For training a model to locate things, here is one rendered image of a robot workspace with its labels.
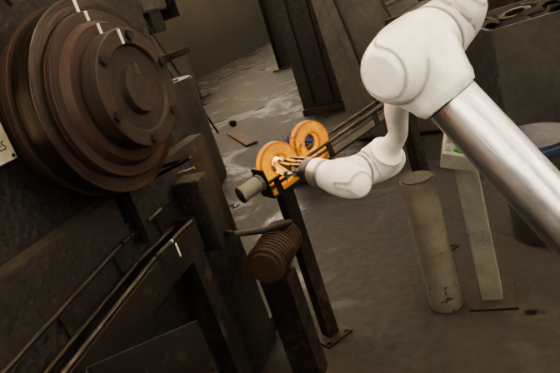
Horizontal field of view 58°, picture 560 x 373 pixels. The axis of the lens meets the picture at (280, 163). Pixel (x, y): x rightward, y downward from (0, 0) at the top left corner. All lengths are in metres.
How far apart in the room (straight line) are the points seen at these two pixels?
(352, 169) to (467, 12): 0.56
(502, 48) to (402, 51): 2.12
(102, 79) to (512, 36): 2.30
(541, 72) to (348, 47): 1.39
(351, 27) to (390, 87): 2.94
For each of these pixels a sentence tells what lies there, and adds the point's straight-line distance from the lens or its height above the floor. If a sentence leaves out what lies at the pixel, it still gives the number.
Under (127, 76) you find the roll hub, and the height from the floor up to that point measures 1.15.
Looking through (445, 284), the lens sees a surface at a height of 0.12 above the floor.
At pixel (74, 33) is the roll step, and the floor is 1.27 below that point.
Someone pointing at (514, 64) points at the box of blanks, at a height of 0.53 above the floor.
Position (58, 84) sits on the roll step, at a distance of 1.16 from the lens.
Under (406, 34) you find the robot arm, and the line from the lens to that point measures 0.92.
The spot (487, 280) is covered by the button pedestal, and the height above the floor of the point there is 0.10.
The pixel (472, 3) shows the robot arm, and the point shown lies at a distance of 1.06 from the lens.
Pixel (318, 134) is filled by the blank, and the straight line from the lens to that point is 1.80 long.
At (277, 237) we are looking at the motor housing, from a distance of 1.63.
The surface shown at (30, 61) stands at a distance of 1.15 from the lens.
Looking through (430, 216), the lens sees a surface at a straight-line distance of 1.80.
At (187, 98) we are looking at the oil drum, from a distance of 4.06.
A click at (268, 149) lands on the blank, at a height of 0.77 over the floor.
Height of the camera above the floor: 1.20
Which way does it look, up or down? 17 degrees down
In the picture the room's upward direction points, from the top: 18 degrees counter-clockwise
